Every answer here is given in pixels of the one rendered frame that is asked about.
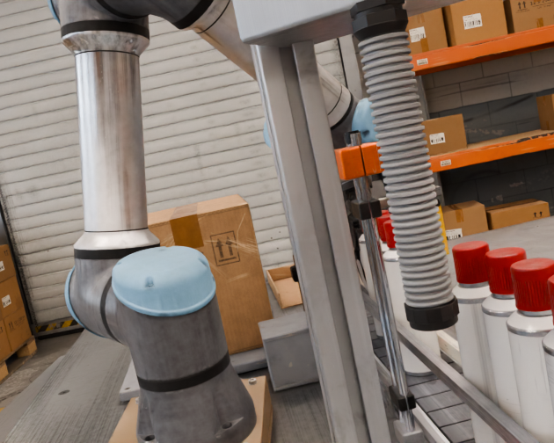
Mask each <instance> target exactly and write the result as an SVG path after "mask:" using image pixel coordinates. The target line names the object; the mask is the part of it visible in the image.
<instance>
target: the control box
mask: <svg viewBox="0 0 554 443"><path fill-rule="evenodd" d="M232 1H233V5H234V9H235V13H236V18H237V26H238V30H239V34H240V39H241V41H242V42H243V43H244V44H248V45H258V46H268V47H290V46H292V44H293V43H297V42H303V41H307V40H313V42H314V45H316V44H318V43H322V42H325V41H328V40H333V39H337V38H339V37H343V36H346V35H348V34H352V33H354V32H353V27H352V22H353V21H354V18H351V14H350V9H351V8H352V7H353V6H354V5H355V4H356V3H358V2H360V1H363V0H232ZM462 1H465V0H405V4H403V5H402V6H403V9H405V10H406V12H407V17H411V16H414V15H418V14H420V13H423V12H427V11H432V10H435V9H438V8H441V7H444V6H448V5H451V4H456V3H459V2H462Z"/></svg>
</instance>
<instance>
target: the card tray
mask: <svg viewBox="0 0 554 443"><path fill-rule="evenodd" d="M292 265H295V264H292ZM292 265H284V266H281V267H277V268H273V269H269V270H266V275H267V278H268V283H269V285H270V287H271V288H272V290H273V293H274V296H275V298H276V300H277V302H278V303H279V305H280V307H281V309H286V308H290V307H294V306H298V305H302V304H303V302H302V298H301V294H300V289H299V285H298V282H294V281H293V279H292V275H291V271H290V267H291V266H292Z"/></svg>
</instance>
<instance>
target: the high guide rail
mask: <svg viewBox="0 0 554 443"><path fill-rule="evenodd" d="M361 291H362V290H361ZM362 296H363V300H364V305H365V309H366V310H367V311H368V312H369V313H370V314H371V315H372V316H374V317H375V318H376V319H377V320H378V321H379V322H380V316H379V312H378V307H377V303H376V302H375V301H374V300H372V299H371V298H370V297H369V296H368V295H367V294H365V293H364V292H363V291H362ZM395 321H396V326H397V334H398V339H399V341H400V342H401V343H402V344H403V345H404V346H405V347H406V348H407V349H409V350H410V351H411V352H412V353H413V354H414V355H415V356H416V357H417V358H418V359H419V360H420V361H421V362H422V363H423V364H424V365H425V366H427V367H428V368H429V369H430V370H431V371H432V372H433V373H434V374H435V375H436V376H437V377H438V378H439V379H440V380H441V381H442V382H444V383H445V384H446V385H447V386H448V387H449V388H450V389H451V390H452V391H453V392H454V393H455V394H456V395H457V396H458V397H459V398H460V399H461V400H463V401H464V402H465V403H466V404H467V405H468V406H469V407H470V408H471V409H472V410H473V411H474V412H475V413H476V414H477V415H478V416H479V417H481V418H482V419H483V420H484V421H485V422H486V423H487V424H488V425H489V426H490V427H491V428H492V429H493V430H494V431H495V432H496V433H497V434H498V435H499V436H500V437H501V438H502V439H503V440H504V441H505V442H506V443H540V442H539V441H538V440H537V439H535V438H534V437H533V436H532V435H531V434H529V433H528V432H527V431H526V430H525V429H523V428H522V427H521V426H520V425H519V424H517V423H516V422H515V421H514V420H513V419H512V418H510V417H509V416H508V415H507V414H506V413H505V412H504V411H503V410H502V409H501V408H499V407H498V406H497V405H496V404H495V403H493V402H492V401H491V400H490V399H489V398H487V397H486V396H485V395H484V394H483V393H481V392H480V391H479V390H478V389H477V388H475V387H474V386H473V385H472V384H471V383H470V382H468V381H467V380H466V379H465V378H464V377H462V376H461V375H460V374H459V373H458V372H457V371H456V370H455V369H454V368H453V367H451V366H450V365H449V364H448V363H447V362H445V361H444V360H443V359H442V358H441V357H439V356H438V355H437V354H436V353H435V352H433V351H432V350H431V349H430V348H429V347H428V346H426V345H425V344H424V343H423V342H422V341H420V340H419V339H418V338H417V337H416V336H414V335H413V334H412V333H411V332H410V331H409V330H407V329H406V328H405V327H404V326H403V325H402V324H401V323H400V322H399V321H398V320H396V319H395Z"/></svg>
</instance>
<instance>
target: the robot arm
mask: <svg viewBox="0 0 554 443"><path fill-rule="evenodd" d="M47 3H48V7H49V9H50V11H51V13H52V15H53V17H54V19H56V20H57V22H58V23H59V24H60V26H61V39H62V44H63V45H64V46H65V47H66V48H67V49H68V50H69V51H70V52H71V53H72V54H73V55H74V57H75V71H76V87H77V116H78V131H79V146H80V161H81V176H82V191H83V206H84V234H83V235H82V236H81V237H80V238H79V239H78V241H77V242H76V243H75V244H74V259H75V265H74V267H73V268H72V270H71V271H70V272H69V275H68V278H67V280H66V284H65V300H66V304H67V307H68V309H69V312H70V314H71V315H72V316H73V317H74V319H75V320H76V321H77V322H78V323H79V324H81V325H82V326H83V327H84V328H85V329H86V330H88V331H89V332H91V333H92V334H94V335H97V336H99V337H102V338H109V339H111V340H113V341H115V342H118V343H120V344H123V345H126V346H128V347H129V349H130V352H131V356H132V360H133V363H134V367H135V373H136V377H137V380H138V384H139V389H140V392H139V402H138V412H137V422H136V438H137V441H138V443H242V442H243V441H244V440H245V439H246V438H247V437H248V436H249V435H250V434H251V432H252V431H253V429H254V427H255V425H256V422H257V415H256V411H255V407H254V402H253V400H252V398H251V395H250V393H249V392H248V390H247V389H246V387H245V385H244V384H243V382H242V381H241V379H240V377H239V376H238V374H237V372H236V370H235V368H234V367H233V366H232V364H231V362H230V355H229V350H228V346H227V342H226V337H225V333H224V329H223V325H222V318H221V313H220V309H219V305H218V300H217V297H216V292H215V290H216V285H215V278H214V276H213V274H212V272H211V271H210V267H209V263H208V260H207V259H206V257H205V256H204V255H203V254H202V253H201V252H199V251H197V250H195V249H192V248H189V247H184V246H172V247H168V248H166V247H165V246H162V247H160V241H159V239H158V238H157V237H156V236H155V235H154V234H152V233H151V232H150V231H149V227H148V213H147V196H146V178H145V161H144V143H143V125H142V92H141V74H140V55H141V54H142V53H143V52H144V50H145V49H146V48H147V47H148V46H149V15H154V16H158V17H160V18H164V19H165V20H167V21H168V22H170V23H171V24H172V25H174V26H175V27H177V28H178V29H179V30H180V31H187V30H193V31H194V32H196V33H197V34H198V35H200V36H201V37H202V39H204V40H205V41H206V42H208V43H209V44H210V45H211V46H213V47H214V48H215V49H217V50H218V51H219V52H220V53H222V54H223V55H225V56H226V57H227V58H228V59H230V60H231V61H232V62H234V63H235V64H236V65H237V66H238V67H239V68H240V69H242V70H243V71H244V72H245V73H247V74H248V75H249V76H251V77H252V78H253V79H254V80H256V81H258V80H257V76H256V71H255V67H254V63H253V59H252V54H251V46H250V45H248V44H244V43H243V42H242V41H241V39H240V34H239V30H238V26H237V18H236V13H235V9H234V5H233V1H232V0H47ZM317 65H318V69H319V74H320V79H321V84H322V88H323V93H324V101H325V106H326V111H327V115H328V120H329V124H330V129H331V133H332V142H333V147H334V149H342V148H345V147H346V143H345V139H344V134H345V133H346V132H351V131H355V130H359V131H361V139H362V140H361V143H367V142H379V139H376V138H375V135H376V134H377V132H375V131H374V127H376V124H373V122H372V120H374V119H375V117H372V116H371V113H372V112H373V111H374V110H373V109H370V107H369V106H370V105H372V102H369V101H368V98H364V99H362V100H359V99H358V98H357V97H355V95H354V94H353V93H351V92H350V91H349V90H348V89H347V88H346V87H345V86H344V85H342V84H341V83H340V82H339V81H338V80H337V79H336V78H335V77H333V76H332V75H331V74H330V73H329V72H328V71H327V70H326V69H324V68H323V67H322V66H321V65H320V64H319V63H317ZM340 183H341V187H342V192H343V196H344V201H345V206H346V214H347V219H348V223H349V228H350V233H351V237H352V242H353V247H354V255H355V260H356V264H357V269H358V273H359V274H360V276H361V280H362V282H363V284H364V286H365V288H366V289H367V291H368V286H367V281H366V276H365V272H364V267H363V263H362V258H361V249H360V245H359V241H358V240H359V238H360V237H361V235H362V234H363V232H362V227H361V220H360V219H357V218H355V217H354V215H353V210H352V206H351V201H352V200H357V198H356V192H355V188H354V180H353V179H349V180H343V179H341V180H340Z"/></svg>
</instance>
